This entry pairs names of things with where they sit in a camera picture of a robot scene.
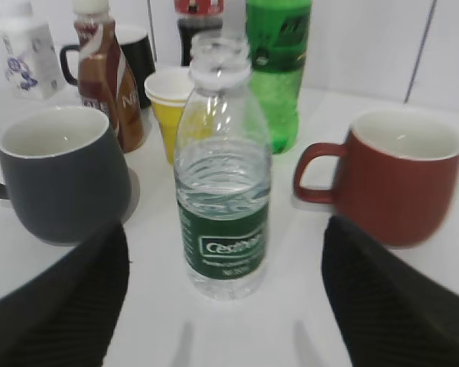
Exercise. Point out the green soda bottle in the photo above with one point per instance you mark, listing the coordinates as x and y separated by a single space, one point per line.
277 32

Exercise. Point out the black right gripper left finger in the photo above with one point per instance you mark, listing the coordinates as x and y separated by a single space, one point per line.
67 315

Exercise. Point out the clear water bottle green label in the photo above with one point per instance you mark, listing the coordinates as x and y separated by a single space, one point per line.
223 170

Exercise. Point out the brown Nescafe coffee bottle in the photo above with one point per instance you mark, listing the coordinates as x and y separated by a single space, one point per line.
105 79

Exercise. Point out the dark cola bottle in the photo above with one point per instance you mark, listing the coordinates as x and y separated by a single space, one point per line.
195 16

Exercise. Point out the yellow paper cup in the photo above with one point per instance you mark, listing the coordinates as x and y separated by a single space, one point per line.
168 90

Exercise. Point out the red mug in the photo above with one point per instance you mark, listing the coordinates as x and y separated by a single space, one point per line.
395 177

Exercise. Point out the black mug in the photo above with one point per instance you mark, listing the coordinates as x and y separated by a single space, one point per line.
136 47

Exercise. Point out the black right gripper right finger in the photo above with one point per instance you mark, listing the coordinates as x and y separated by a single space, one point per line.
388 313

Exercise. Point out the grey mug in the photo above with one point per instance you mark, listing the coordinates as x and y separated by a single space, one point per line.
64 173

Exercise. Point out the white milk bottle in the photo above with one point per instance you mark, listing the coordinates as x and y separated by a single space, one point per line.
28 57

